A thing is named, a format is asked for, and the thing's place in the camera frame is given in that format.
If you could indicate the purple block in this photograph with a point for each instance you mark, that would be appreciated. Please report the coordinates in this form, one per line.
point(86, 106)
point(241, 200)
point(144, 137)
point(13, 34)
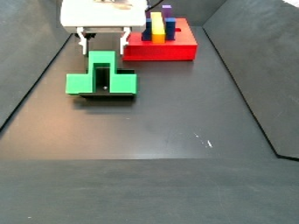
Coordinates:
point(166, 10)

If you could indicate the yellow block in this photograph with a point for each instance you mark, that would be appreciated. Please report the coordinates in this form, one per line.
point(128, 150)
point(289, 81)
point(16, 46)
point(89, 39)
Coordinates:
point(157, 27)

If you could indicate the red base board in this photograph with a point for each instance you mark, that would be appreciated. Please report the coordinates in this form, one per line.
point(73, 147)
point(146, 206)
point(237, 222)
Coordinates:
point(173, 50)

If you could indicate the dark blue block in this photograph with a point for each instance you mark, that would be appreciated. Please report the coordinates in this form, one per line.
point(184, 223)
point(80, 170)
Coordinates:
point(169, 28)
point(146, 32)

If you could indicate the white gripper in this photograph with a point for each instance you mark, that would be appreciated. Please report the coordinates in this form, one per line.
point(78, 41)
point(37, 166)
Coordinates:
point(82, 14)

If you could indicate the green stepped block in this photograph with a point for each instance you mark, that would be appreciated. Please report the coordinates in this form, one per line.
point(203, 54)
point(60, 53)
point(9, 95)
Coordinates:
point(122, 80)

